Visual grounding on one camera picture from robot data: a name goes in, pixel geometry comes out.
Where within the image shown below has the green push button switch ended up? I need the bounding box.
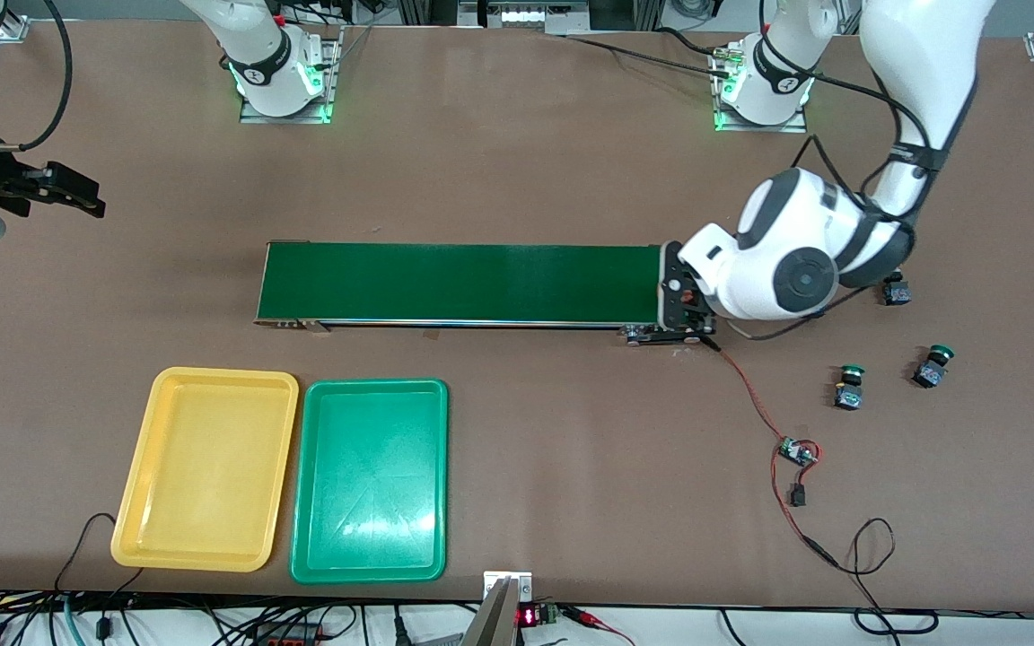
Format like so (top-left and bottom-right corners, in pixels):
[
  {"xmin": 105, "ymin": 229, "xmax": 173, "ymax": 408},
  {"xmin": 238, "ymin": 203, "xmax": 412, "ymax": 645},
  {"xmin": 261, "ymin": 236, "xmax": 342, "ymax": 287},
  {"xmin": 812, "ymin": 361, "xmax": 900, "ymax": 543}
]
[
  {"xmin": 833, "ymin": 363, "xmax": 868, "ymax": 412},
  {"xmin": 911, "ymin": 344, "xmax": 956, "ymax": 389}
]

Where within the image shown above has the yellow plastic tray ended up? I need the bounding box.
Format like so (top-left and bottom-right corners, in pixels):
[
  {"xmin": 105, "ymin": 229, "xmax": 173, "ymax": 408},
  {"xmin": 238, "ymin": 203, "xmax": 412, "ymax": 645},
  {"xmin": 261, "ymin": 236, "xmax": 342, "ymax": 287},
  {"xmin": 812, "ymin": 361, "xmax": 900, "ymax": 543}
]
[{"xmin": 110, "ymin": 366, "xmax": 301, "ymax": 573}]

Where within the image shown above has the green plastic tray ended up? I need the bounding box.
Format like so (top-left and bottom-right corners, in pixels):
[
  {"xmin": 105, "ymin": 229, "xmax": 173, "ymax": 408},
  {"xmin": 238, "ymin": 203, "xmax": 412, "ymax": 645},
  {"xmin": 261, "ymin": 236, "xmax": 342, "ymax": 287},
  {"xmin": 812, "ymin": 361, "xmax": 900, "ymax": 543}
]
[{"xmin": 289, "ymin": 378, "xmax": 450, "ymax": 585}]

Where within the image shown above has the green belt conveyor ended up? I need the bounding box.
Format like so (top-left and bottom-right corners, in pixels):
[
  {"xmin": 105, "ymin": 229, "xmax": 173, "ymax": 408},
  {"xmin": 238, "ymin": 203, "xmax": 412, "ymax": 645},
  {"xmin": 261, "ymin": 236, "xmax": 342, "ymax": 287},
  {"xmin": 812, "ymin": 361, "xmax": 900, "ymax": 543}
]
[{"xmin": 253, "ymin": 240, "xmax": 706, "ymax": 348}]

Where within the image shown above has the white lit device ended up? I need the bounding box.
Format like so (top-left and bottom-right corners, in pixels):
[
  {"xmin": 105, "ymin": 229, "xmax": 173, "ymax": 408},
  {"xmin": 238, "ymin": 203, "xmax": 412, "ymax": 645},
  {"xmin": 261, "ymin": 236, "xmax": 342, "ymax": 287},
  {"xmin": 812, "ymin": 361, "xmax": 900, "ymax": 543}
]
[{"xmin": 479, "ymin": 2, "xmax": 565, "ymax": 31}]

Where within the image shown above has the black orange power strip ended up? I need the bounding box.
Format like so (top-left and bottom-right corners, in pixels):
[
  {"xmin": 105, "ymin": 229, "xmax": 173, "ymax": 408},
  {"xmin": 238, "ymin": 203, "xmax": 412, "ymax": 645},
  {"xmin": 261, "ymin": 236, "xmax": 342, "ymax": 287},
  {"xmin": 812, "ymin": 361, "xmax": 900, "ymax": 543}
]
[{"xmin": 251, "ymin": 622, "xmax": 331, "ymax": 646}]

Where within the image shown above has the red clip lead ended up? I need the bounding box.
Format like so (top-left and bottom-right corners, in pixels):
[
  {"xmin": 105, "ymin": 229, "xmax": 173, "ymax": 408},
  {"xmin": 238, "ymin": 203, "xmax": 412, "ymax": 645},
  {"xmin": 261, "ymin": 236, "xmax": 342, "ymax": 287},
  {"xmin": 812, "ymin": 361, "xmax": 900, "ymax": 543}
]
[{"xmin": 565, "ymin": 607, "xmax": 636, "ymax": 646}]

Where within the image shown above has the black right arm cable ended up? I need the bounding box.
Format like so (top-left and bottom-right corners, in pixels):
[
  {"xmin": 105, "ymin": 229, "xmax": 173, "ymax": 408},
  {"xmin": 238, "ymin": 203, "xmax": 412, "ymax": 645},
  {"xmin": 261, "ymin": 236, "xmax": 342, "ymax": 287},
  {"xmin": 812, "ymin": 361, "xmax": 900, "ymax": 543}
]
[{"xmin": 0, "ymin": 0, "xmax": 74, "ymax": 152}]

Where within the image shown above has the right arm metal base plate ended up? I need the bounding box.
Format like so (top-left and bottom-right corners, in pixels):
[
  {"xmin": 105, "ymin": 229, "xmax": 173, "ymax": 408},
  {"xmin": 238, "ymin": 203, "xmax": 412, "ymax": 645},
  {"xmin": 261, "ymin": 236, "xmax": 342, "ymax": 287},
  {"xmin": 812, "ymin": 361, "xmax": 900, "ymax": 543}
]
[{"xmin": 240, "ymin": 25, "xmax": 344, "ymax": 126}]

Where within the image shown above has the thin black looped cable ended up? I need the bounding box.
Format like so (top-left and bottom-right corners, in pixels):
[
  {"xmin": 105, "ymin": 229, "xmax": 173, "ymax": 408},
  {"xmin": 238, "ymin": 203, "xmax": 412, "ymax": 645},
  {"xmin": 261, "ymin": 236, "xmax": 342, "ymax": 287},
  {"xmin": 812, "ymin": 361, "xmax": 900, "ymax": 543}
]
[{"xmin": 54, "ymin": 512, "xmax": 146, "ymax": 595}]

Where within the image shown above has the teal cable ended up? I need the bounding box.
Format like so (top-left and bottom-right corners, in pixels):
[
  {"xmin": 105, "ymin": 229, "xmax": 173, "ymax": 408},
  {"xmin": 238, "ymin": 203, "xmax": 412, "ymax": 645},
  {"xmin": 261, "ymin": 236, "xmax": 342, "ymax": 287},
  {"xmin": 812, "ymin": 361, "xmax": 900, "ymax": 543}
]
[{"xmin": 62, "ymin": 596, "xmax": 89, "ymax": 646}]

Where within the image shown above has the black base supply cable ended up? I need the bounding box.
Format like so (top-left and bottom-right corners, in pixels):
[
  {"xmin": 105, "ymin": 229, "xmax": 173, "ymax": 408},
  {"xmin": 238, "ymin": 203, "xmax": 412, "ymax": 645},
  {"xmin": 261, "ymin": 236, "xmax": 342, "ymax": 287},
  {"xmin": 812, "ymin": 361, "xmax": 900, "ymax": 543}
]
[{"xmin": 562, "ymin": 27, "xmax": 733, "ymax": 80}]

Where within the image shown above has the grey camera stand pole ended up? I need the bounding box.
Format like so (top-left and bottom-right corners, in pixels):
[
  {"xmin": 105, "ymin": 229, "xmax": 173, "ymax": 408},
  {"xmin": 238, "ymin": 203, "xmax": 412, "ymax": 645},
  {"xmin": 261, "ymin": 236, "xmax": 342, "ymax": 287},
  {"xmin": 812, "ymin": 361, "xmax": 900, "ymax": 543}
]
[{"xmin": 461, "ymin": 571, "xmax": 535, "ymax": 646}]

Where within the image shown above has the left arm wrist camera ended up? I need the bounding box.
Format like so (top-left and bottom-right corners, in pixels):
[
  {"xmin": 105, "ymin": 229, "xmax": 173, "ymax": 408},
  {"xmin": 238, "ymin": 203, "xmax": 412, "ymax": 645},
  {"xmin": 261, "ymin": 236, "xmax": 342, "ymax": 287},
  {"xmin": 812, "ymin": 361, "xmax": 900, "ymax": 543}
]
[{"xmin": 658, "ymin": 240, "xmax": 718, "ymax": 336}]

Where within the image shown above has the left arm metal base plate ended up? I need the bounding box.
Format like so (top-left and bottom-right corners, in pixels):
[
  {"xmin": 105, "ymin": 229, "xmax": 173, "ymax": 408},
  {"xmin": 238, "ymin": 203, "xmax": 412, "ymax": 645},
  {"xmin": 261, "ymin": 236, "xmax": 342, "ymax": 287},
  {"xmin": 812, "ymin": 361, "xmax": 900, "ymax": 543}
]
[{"xmin": 712, "ymin": 45, "xmax": 811, "ymax": 135}]

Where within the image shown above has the red black twisted wire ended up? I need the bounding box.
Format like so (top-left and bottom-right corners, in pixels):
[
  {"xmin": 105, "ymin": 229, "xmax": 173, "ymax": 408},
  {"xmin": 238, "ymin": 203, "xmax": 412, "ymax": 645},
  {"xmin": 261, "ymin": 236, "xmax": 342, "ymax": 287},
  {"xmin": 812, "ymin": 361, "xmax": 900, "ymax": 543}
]
[{"xmin": 701, "ymin": 339, "xmax": 841, "ymax": 570}]

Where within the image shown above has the thin black power cable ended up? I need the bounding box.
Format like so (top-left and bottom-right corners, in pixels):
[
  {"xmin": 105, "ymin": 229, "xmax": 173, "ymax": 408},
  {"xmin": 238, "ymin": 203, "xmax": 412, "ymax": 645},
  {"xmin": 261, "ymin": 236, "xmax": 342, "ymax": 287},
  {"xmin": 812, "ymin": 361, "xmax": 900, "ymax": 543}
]
[{"xmin": 834, "ymin": 518, "xmax": 942, "ymax": 636}]

